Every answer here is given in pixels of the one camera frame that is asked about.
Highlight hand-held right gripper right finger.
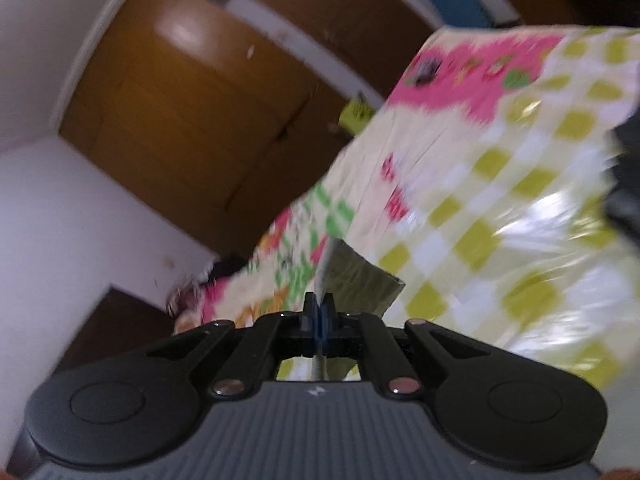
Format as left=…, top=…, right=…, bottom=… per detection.
left=320, top=293, right=497, bottom=399

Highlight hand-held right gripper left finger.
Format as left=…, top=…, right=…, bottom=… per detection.
left=144, top=293, right=320, bottom=401

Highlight grey pants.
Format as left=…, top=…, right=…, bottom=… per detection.
left=309, top=237, right=406, bottom=382

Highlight dark wooden headboard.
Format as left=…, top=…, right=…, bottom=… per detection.
left=52, top=285, right=176, bottom=376

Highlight yellow-green item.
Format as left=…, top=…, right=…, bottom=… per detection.
left=339, top=91, right=375, bottom=133

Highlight printed checkered blanket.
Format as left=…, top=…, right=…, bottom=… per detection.
left=172, top=25, right=640, bottom=396

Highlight brown wooden wardrobe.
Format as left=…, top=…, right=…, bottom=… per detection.
left=57, top=0, right=361, bottom=261

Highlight brown wooden door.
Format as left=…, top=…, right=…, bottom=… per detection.
left=240, top=0, right=443, bottom=56

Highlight dark cloth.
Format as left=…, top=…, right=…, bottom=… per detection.
left=604, top=109, right=640, bottom=228

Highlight blue square object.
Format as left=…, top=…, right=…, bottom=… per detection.
left=431, top=0, right=488, bottom=28

